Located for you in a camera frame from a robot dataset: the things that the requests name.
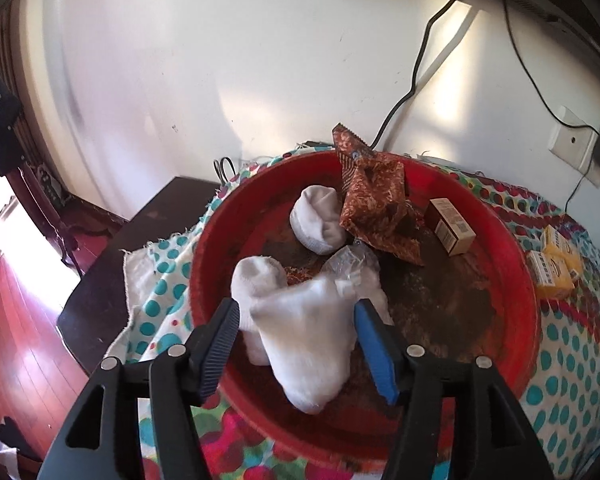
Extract dark wooden furniture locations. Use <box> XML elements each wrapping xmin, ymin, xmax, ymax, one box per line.
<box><xmin>10</xmin><ymin>160</ymin><xmax>131</xmax><ymax>276</ymax></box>

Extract crumpled clear plastic wrapper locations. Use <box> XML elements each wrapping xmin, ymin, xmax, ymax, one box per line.
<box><xmin>325</xmin><ymin>245</ymin><xmax>393</xmax><ymax>326</ymax></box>

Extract white wall socket plate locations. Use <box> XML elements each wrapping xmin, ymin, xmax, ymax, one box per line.
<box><xmin>547</xmin><ymin>106</ymin><xmax>600</xmax><ymax>188</ymax></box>

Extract white balled sock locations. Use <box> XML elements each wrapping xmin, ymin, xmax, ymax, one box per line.
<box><xmin>289</xmin><ymin>185</ymin><xmax>348</xmax><ymax>255</ymax></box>

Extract small brown box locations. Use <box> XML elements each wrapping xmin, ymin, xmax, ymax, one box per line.
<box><xmin>424</xmin><ymin>198</ymin><xmax>477</xmax><ymax>257</ymax></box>

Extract polka dot tablecloth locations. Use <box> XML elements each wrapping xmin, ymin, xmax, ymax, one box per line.
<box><xmin>107</xmin><ymin>145</ymin><xmax>600</xmax><ymax>480</ymax></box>

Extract red round tray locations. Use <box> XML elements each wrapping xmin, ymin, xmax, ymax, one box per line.
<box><xmin>187</xmin><ymin>150</ymin><xmax>540</xmax><ymax>466</ymax></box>

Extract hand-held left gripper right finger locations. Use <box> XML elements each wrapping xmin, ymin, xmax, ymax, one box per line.
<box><xmin>355</xmin><ymin>299</ymin><xmax>556</xmax><ymax>480</ymax></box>

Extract black scissors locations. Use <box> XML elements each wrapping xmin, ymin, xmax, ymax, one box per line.
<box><xmin>212</xmin><ymin>156</ymin><xmax>236</xmax><ymax>183</ymax></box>

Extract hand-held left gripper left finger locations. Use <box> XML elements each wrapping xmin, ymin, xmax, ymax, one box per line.
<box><xmin>37</xmin><ymin>297</ymin><xmax>241</xmax><ymax>480</ymax></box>

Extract black television cable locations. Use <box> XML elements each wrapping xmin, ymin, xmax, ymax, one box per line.
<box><xmin>501</xmin><ymin>0</ymin><xmax>600</xmax><ymax>133</ymax></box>
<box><xmin>370</xmin><ymin>0</ymin><xmax>473</xmax><ymax>148</ymax></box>

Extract dark wooden table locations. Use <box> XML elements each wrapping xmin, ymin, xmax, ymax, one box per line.
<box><xmin>55</xmin><ymin>176</ymin><xmax>221</xmax><ymax>376</ymax></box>

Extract thin black adapter cable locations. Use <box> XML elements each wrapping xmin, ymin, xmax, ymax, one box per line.
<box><xmin>562</xmin><ymin>170</ymin><xmax>598</xmax><ymax>211</ymax></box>

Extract brown snack bag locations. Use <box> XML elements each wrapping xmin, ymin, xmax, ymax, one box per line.
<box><xmin>331</xmin><ymin>122</ymin><xmax>426</xmax><ymax>267</ymax></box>

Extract yellow box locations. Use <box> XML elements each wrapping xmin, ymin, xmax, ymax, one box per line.
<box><xmin>540</xmin><ymin>225</ymin><xmax>583</xmax><ymax>281</ymax></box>
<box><xmin>526</xmin><ymin>251</ymin><xmax>576</xmax><ymax>301</ymax></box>

